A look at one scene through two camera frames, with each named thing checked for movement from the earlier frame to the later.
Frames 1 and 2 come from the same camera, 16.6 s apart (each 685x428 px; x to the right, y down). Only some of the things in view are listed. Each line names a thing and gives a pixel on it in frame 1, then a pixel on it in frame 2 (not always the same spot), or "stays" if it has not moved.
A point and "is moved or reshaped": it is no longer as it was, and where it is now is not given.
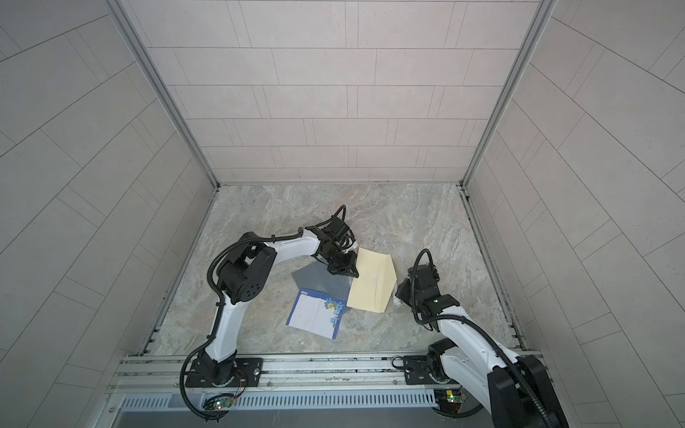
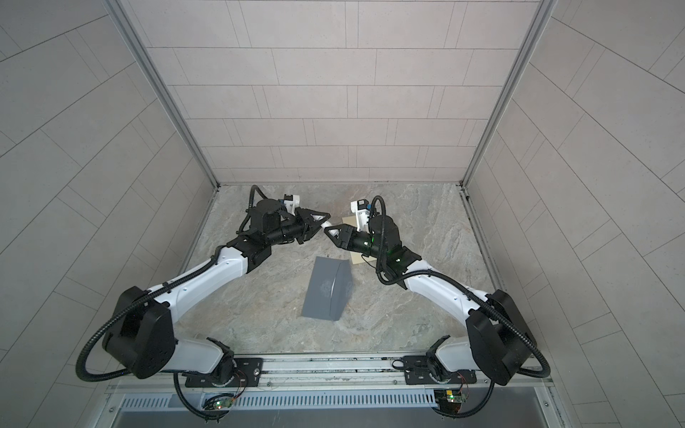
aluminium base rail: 161,383 stays
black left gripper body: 342,262 to 303,229
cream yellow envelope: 377,277 is moved or reshaped
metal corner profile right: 541,19 stays
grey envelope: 317,277 is moved or reshaped
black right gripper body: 406,292 to 361,242
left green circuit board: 222,403 stays
